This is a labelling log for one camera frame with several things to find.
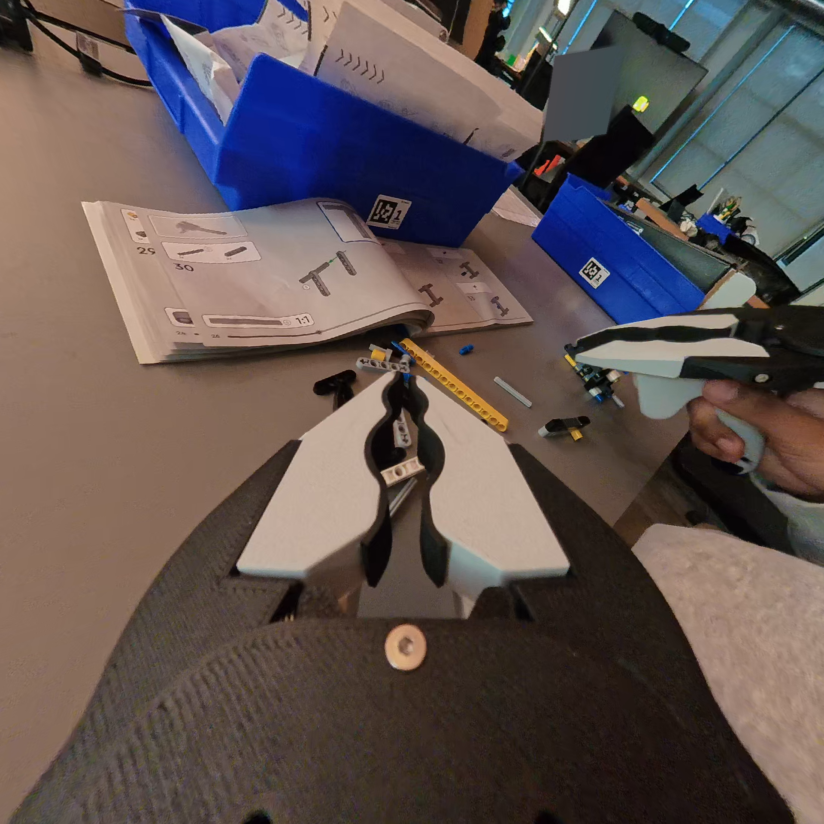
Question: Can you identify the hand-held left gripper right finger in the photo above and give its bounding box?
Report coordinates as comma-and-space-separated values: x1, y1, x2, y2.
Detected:
409, 376, 571, 620

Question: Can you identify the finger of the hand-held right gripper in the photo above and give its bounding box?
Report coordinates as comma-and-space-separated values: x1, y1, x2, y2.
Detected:
572, 337, 771, 381
573, 313, 741, 357

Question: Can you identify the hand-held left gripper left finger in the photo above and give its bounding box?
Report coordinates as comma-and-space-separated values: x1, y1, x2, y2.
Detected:
236, 372, 405, 619

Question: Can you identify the lego assembly with blue gear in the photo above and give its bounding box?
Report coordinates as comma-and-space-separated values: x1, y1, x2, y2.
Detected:
564, 344, 627, 409

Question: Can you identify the grey lego beam assembly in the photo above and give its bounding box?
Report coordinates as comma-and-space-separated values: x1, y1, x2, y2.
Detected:
379, 412, 428, 521

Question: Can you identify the black and yellow lego assembly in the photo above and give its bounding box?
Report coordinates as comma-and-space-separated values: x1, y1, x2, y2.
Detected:
537, 416, 591, 442

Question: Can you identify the black T-shaped lego beam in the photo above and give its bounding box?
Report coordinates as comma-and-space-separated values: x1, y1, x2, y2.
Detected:
313, 371, 357, 410

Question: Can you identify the long yellow lego beam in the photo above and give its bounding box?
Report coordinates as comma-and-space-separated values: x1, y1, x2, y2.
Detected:
399, 338, 509, 433

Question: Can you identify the lego instruction booklet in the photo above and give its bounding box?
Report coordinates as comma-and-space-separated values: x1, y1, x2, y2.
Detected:
82, 197, 534, 365

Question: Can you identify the person's right hand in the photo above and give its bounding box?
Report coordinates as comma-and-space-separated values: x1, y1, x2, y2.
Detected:
685, 380, 824, 500

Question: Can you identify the cardboard box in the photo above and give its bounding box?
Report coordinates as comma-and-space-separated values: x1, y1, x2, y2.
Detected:
698, 270, 770, 310

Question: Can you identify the dark flat box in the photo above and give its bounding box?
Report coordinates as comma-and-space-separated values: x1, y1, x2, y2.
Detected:
608, 203, 735, 294

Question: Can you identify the clear plastic bag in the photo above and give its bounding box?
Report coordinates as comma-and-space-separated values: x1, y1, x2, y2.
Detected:
492, 187, 543, 227

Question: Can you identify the black computer monitor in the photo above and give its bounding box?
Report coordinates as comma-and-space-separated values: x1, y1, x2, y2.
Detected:
566, 9, 709, 189

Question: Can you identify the person's grey sweater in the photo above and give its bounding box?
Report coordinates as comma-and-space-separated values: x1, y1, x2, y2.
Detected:
633, 523, 824, 824

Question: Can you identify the large blue plastic bin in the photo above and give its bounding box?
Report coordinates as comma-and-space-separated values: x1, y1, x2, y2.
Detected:
122, 0, 525, 248

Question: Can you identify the black cable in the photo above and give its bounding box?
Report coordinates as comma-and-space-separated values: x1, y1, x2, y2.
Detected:
19, 0, 154, 88

